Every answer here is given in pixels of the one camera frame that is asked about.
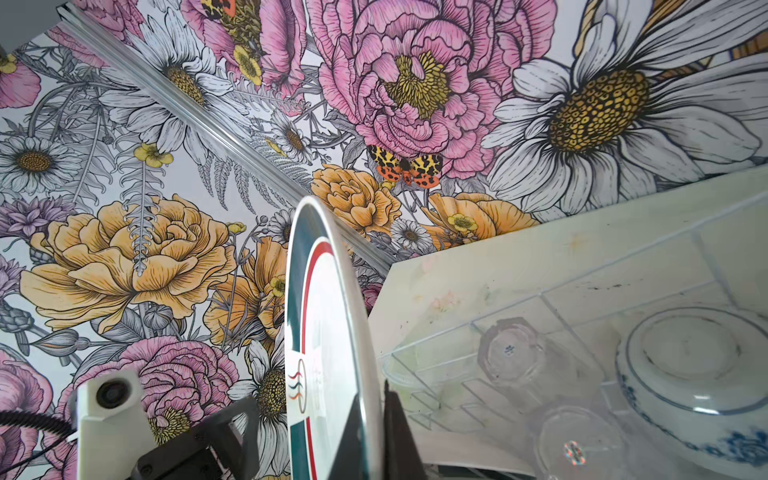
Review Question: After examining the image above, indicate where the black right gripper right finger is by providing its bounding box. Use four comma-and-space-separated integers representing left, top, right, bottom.
384, 382, 428, 480

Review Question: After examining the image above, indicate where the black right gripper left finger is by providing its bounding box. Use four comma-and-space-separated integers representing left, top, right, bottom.
328, 413, 363, 480

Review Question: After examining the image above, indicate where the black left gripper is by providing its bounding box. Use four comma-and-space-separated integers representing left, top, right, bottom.
130, 397, 261, 480

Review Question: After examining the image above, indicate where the plate green red band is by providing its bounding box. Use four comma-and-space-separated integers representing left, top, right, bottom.
284, 197, 385, 479

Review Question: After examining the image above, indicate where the white wire dish rack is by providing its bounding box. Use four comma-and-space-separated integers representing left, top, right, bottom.
370, 184, 767, 479

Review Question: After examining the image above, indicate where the clear glass far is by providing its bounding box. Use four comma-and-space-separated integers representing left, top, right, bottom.
477, 317, 602, 413

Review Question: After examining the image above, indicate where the clear glass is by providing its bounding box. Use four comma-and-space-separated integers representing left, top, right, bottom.
477, 317, 602, 413
530, 403, 635, 479

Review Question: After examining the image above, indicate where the clear glass near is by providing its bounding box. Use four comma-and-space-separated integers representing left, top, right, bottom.
530, 403, 635, 479

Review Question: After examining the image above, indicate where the white blue floral bowl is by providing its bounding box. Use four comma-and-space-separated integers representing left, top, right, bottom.
615, 305, 767, 479

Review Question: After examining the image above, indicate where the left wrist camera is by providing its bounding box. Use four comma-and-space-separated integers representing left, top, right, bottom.
76, 370, 157, 480

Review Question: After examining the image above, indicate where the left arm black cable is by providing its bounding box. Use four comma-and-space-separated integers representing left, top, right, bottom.
0, 409, 76, 439

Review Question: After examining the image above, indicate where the left aluminium corner post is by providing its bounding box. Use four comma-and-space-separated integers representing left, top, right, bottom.
57, 1, 370, 239

